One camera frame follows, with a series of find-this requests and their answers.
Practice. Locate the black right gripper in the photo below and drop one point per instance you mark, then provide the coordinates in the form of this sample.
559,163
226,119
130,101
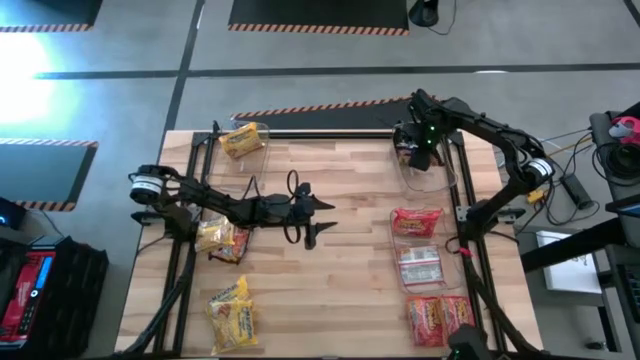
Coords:
425,122

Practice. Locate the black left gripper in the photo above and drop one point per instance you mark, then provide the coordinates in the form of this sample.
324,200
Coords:
280,210

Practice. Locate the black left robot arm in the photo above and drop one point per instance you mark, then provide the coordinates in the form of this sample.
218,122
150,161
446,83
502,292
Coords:
210,197

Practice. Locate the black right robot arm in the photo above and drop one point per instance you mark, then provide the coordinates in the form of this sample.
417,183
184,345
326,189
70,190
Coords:
480,122

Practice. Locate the clear plastic bin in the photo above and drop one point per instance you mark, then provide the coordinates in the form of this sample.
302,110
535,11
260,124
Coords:
430,181
452,250
240,172

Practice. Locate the black hazard-striped floor mat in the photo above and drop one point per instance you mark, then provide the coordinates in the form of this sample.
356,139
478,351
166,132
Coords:
320,12
40,175
45,10
325,117

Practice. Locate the black floor stand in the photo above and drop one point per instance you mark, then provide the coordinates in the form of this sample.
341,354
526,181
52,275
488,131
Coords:
424,12

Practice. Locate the black power brick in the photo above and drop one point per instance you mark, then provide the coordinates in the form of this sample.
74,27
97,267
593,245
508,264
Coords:
576,191

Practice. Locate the black desk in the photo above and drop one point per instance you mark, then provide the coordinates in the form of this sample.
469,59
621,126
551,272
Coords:
575,245

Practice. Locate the grey side table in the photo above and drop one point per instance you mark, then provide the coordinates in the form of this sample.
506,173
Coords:
600,130

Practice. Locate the white box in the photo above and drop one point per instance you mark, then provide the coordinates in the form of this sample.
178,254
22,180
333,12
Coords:
567,270

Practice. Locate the black device with green light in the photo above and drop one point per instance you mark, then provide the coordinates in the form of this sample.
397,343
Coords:
467,342

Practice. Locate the red and white object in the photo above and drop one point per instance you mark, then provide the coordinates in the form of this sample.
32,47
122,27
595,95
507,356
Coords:
627,131

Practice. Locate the black plastic crate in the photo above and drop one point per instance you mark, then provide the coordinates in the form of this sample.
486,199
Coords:
75,295

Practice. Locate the small black floor object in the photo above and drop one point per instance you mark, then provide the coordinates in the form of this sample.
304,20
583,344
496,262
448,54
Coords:
595,345

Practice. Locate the red device with blue screen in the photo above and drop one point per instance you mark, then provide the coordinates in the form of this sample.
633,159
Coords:
22,300

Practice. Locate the black device with blue light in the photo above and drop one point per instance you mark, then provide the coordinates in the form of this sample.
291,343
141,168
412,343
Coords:
7,215

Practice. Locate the black aluminium rig frame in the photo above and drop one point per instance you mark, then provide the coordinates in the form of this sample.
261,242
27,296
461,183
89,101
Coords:
325,135

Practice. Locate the black side bracket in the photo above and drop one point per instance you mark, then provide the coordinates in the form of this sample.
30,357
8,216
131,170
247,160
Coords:
507,214
145,217

